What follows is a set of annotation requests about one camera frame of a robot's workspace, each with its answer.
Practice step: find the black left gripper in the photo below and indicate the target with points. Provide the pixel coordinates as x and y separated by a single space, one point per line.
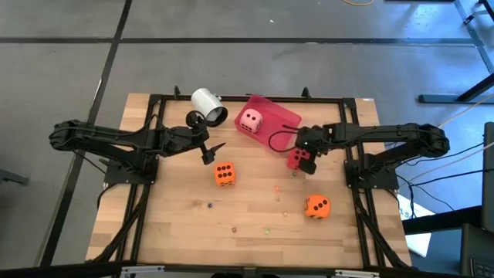
181 141

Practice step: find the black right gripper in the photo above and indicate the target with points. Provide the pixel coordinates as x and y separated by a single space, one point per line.
314 139

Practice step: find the red foam die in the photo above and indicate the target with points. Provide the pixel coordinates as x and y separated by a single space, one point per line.
298 156

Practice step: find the orange foam die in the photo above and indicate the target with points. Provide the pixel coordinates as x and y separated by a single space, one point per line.
225 173
317 206

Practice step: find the pink foam die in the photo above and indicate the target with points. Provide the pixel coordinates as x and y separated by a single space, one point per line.
251 120

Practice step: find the pink translucent plastic bin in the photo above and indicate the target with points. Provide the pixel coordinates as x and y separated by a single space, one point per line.
276 116

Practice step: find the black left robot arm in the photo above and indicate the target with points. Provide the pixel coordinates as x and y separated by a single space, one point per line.
96 135

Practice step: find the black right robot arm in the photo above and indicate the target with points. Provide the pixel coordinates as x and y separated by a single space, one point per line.
405 135

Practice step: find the white cylindrical cup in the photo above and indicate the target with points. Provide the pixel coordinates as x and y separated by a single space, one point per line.
206 104

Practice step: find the white paper sign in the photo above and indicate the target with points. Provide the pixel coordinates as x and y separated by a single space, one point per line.
417 231

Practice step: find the black desk foot bar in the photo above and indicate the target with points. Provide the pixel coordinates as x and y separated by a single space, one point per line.
444 220

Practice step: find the black cabinet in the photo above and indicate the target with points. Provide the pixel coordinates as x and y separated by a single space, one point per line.
489 173

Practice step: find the black equipment box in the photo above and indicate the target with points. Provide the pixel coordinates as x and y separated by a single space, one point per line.
476 251

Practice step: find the black rig crossbar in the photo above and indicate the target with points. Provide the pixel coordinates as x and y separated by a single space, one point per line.
58 270

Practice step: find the grey desk foot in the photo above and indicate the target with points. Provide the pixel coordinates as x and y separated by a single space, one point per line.
11 177

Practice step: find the metal desk leg frame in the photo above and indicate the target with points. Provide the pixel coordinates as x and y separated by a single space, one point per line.
444 99

